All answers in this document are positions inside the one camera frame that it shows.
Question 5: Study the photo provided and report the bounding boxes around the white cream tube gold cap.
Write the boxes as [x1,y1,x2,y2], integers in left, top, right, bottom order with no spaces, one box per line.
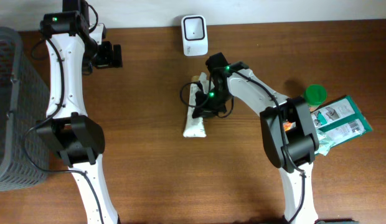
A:
[182,72,208,138]

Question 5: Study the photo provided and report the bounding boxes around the orange Kleenex tissue pack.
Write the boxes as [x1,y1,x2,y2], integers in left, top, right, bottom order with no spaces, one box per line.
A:
[283,121,296,132]

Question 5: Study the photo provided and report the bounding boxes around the green lid jar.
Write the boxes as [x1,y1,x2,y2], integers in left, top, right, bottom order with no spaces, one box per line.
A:
[303,84,327,112]

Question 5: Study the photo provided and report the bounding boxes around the mint green tissue pack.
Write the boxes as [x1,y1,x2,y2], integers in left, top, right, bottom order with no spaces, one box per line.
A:
[315,129,336,156]

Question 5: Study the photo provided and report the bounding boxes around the green wipes pack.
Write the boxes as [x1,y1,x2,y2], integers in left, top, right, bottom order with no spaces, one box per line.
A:
[311,95,373,147]

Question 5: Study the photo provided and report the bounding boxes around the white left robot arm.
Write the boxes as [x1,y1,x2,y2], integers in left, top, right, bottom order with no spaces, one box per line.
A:
[32,0,123,223]

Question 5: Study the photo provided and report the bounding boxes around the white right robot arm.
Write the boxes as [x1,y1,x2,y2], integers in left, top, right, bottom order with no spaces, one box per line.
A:
[192,53,319,223]

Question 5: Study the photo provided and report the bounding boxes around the white barcode scanner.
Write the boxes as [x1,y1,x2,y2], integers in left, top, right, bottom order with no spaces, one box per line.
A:
[181,15,209,57]

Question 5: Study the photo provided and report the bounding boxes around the grey plastic mesh basket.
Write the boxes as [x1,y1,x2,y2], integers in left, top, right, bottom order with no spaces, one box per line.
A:
[0,27,49,192]

